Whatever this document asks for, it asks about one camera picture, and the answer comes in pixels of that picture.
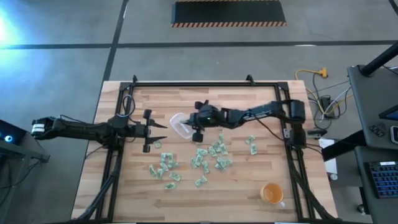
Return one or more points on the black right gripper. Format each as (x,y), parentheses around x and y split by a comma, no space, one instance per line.
(206,119)

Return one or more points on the black desk foot bar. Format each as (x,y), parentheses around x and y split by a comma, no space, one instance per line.
(342,146)

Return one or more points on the black frame clamp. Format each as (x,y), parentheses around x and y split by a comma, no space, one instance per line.
(134,78)
(249,79)

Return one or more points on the black side stand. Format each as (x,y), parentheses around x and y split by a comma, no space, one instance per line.
(34,152)

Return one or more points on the dark keyboard desk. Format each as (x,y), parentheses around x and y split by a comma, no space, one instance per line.
(376,211)

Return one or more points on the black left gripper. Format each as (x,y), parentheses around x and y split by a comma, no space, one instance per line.
(146,130)

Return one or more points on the black flat bracket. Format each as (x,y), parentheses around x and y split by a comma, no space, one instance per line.
(315,132)

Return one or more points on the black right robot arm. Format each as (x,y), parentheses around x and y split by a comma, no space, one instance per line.
(264,110)

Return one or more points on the small white device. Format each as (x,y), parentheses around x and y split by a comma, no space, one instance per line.
(395,134)

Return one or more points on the clear plastic container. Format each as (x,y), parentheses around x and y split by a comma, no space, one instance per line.
(178,129)

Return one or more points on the black device with blue light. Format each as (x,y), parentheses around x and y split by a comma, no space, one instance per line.
(9,132)

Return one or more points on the black aluminium table frame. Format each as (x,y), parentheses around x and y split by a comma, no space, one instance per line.
(202,84)

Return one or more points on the small black controller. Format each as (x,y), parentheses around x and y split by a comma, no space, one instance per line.
(377,130)

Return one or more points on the small white cap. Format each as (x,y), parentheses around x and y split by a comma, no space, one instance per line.
(333,176)

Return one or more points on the black power adapter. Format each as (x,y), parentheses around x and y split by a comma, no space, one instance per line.
(326,102)

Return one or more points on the white paper sheet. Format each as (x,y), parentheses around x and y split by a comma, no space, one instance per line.
(331,166)

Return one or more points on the black hazard-striped floor mat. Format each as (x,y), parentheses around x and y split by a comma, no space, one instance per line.
(228,12)

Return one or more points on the caster wheel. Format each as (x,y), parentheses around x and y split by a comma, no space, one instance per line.
(360,208)

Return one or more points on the black monitor pole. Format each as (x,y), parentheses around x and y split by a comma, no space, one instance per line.
(379,59)

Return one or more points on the grey desk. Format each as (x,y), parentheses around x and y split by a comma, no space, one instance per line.
(370,102)

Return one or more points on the backlit black keyboard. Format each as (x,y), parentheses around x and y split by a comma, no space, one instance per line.
(385,179)

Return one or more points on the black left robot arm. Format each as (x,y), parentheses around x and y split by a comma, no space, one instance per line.
(81,129)

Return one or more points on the dark tablet screen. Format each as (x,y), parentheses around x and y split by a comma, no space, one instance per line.
(390,114)

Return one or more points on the orange mug with tea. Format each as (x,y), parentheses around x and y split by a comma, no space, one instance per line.
(272,193)

